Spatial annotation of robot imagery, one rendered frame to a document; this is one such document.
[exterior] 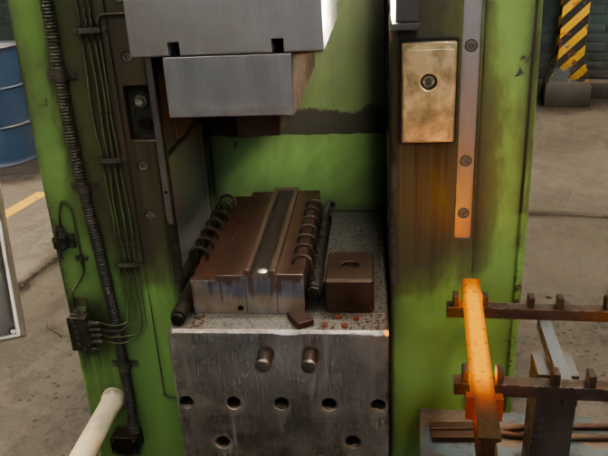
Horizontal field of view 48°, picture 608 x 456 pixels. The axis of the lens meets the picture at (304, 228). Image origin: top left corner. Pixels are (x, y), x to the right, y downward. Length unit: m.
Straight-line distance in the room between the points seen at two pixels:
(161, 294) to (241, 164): 0.39
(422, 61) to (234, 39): 0.32
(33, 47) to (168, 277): 0.49
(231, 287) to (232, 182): 0.49
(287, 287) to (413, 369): 0.38
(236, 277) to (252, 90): 0.33
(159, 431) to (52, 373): 1.34
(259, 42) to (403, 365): 0.72
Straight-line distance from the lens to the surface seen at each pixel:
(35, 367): 2.97
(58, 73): 1.29
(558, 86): 6.67
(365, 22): 1.53
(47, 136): 1.36
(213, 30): 1.07
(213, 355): 1.21
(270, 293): 1.20
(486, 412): 0.89
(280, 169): 1.61
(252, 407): 1.26
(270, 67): 1.06
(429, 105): 1.19
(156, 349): 1.48
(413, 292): 1.34
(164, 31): 1.09
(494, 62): 1.22
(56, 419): 2.65
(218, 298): 1.22
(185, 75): 1.09
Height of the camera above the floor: 1.52
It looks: 23 degrees down
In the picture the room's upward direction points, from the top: 3 degrees counter-clockwise
